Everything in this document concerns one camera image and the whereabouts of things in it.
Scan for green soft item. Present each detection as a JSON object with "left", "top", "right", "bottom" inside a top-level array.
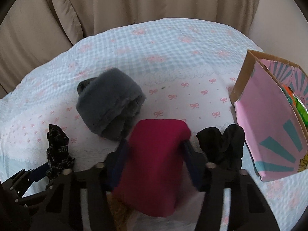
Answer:
[{"left": 294, "top": 96, "right": 308, "bottom": 127}]

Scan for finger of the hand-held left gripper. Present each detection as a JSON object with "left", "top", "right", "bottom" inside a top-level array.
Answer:
[
  {"left": 1, "top": 165, "right": 50, "bottom": 198},
  {"left": 13, "top": 185, "right": 52, "bottom": 207}
]

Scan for beige curtain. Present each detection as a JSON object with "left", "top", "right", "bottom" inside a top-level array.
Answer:
[{"left": 0, "top": 0, "right": 262, "bottom": 97}]

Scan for checked bow-print bed sheet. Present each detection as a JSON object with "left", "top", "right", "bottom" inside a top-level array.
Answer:
[{"left": 0, "top": 17, "right": 308, "bottom": 231}]

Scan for black gloves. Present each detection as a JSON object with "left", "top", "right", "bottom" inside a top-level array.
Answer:
[{"left": 197, "top": 124, "right": 246, "bottom": 172}]

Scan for brown fuzzy cloth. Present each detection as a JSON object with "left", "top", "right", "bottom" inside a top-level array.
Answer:
[{"left": 106, "top": 192, "right": 136, "bottom": 231}]

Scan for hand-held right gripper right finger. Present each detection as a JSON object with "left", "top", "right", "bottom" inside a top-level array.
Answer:
[{"left": 182, "top": 140, "right": 281, "bottom": 231}]

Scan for orange soft item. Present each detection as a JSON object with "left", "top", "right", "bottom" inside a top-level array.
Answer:
[{"left": 280, "top": 84, "right": 296, "bottom": 103}]

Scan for pink printed cardboard box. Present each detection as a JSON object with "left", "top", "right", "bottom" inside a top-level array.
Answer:
[{"left": 229, "top": 49, "right": 308, "bottom": 182}]

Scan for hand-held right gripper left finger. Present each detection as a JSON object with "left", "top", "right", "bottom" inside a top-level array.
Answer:
[{"left": 29, "top": 140, "right": 131, "bottom": 231}]

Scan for black patterned scarf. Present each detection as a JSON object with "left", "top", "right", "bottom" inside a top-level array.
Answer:
[{"left": 46, "top": 124, "right": 75, "bottom": 182}]

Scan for red knitted cloth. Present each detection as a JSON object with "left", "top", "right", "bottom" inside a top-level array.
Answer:
[{"left": 113, "top": 119, "right": 192, "bottom": 218}]

